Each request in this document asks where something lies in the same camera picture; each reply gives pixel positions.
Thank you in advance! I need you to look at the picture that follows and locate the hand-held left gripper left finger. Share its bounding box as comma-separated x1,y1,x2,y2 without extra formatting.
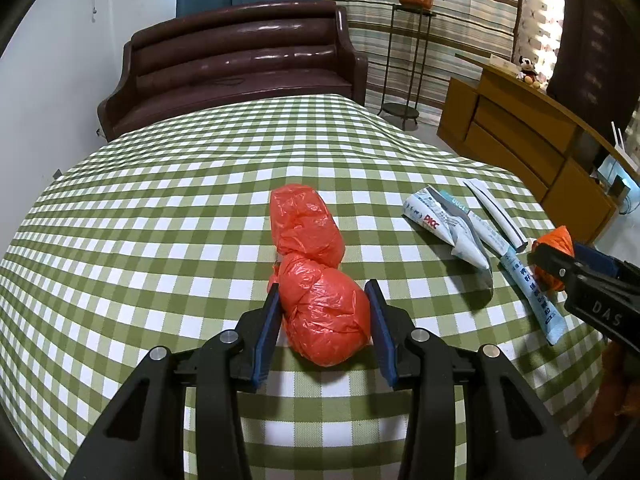
65,280,283,480

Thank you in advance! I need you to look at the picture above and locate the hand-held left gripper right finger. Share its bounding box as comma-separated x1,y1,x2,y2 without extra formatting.
364,279,586,480

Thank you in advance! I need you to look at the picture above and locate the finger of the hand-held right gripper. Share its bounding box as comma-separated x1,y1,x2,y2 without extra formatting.
574,242,640,281
529,242,576,293

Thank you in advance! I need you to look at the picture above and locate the orange plastic bag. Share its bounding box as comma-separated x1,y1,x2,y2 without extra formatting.
531,225,576,292

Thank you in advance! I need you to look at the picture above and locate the red plastic bag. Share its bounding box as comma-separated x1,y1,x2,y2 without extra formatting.
267,185,372,367

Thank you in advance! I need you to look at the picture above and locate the person's right forearm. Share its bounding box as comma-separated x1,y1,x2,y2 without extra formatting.
574,344,632,461

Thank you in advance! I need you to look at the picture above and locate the blue white toothpaste tube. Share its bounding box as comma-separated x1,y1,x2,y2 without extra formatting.
499,247,568,346

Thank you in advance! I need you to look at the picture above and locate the teal and white packet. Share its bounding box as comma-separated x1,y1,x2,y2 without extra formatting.
435,189,508,256

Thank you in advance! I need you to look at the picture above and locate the white router with antennas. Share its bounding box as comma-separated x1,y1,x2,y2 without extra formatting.
610,121,640,176

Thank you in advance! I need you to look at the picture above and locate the white packet with red print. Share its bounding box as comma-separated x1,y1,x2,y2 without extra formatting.
402,186,495,301

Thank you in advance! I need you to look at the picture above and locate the wooden cabinet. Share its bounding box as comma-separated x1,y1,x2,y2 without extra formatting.
437,52,621,246

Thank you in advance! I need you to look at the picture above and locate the green checked tablecloth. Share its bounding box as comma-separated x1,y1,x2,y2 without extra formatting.
0,94,608,480

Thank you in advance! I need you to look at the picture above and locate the plush mouse toy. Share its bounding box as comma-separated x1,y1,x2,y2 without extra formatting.
517,56,543,88

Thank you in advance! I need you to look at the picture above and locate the black metal plant stand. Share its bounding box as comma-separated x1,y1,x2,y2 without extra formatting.
377,4,437,132

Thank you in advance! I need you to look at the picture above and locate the dark brown curtain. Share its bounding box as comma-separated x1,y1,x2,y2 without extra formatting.
547,0,640,141

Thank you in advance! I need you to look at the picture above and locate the beige patterned curtain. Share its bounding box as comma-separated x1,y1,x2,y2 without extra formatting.
512,0,566,86

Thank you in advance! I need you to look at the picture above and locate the striped curtain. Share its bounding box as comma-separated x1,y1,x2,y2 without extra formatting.
324,0,523,126

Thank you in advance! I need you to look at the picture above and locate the brown leather sofa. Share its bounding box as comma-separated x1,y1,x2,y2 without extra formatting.
96,0,368,142

